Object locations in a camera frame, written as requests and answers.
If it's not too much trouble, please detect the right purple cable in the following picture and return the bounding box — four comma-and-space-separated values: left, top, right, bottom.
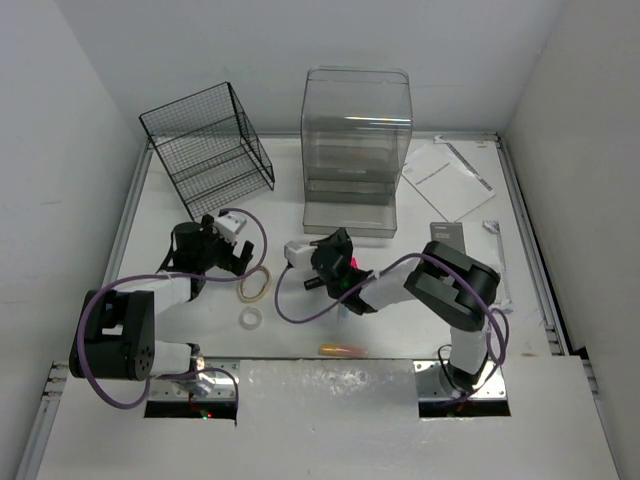
273, 252, 510, 401

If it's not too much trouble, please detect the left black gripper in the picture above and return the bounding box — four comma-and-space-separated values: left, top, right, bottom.
196, 215, 252, 276

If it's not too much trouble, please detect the black wire mesh rack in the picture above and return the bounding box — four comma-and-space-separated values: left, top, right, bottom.
139, 82, 276, 220

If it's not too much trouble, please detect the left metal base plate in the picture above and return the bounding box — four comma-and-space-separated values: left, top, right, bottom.
149, 357, 240, 402

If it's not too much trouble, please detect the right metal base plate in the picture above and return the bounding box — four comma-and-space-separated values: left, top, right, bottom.
413, 359, 507, 402

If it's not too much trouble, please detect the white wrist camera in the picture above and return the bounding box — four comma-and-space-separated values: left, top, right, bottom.
213, 212, 247, 245
284, 241, 316, 270

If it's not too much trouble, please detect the white instruction sheet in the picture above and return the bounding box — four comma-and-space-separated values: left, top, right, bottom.
402, 142, 495, 222

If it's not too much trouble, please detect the orange glue tube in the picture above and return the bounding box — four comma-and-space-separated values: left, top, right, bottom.
318, 344, 368, 358

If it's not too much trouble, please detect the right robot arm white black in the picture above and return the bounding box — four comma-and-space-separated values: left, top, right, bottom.
310, 228, 501, 394

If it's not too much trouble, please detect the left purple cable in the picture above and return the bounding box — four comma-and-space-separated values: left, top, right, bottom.
79, 207, 268, 409

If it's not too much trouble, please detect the clear plastic drawer cabinet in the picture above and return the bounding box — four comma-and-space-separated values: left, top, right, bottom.
300, 66, 413, 239

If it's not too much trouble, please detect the orange highlighter black body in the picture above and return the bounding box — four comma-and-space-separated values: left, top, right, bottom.
303, 277, 324, 290

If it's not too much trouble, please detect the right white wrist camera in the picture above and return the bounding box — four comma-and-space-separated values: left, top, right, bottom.
284, 241, 316, 270

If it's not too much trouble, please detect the beige masking tape roll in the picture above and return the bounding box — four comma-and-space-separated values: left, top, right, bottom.
236, 266, 272, 304

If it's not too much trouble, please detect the purple cable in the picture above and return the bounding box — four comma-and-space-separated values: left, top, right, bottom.
79, 207, 268, 409
273, 252, 510, 401

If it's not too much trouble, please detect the light blue tube case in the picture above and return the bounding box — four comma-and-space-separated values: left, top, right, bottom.
337, 305, 351, 325

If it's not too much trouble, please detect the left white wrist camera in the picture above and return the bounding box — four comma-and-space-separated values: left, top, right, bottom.
213, 212, 247, 245

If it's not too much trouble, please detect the clear tape roll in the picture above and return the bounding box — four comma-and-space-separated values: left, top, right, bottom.
239, 306, 263, 331

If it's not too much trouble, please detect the metal base plate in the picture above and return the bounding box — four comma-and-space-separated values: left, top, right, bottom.
413, 359, 507, 402
149, 357, 240, 402

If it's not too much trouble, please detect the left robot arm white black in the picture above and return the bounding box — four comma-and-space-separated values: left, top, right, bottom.
84, 210, 254, 381

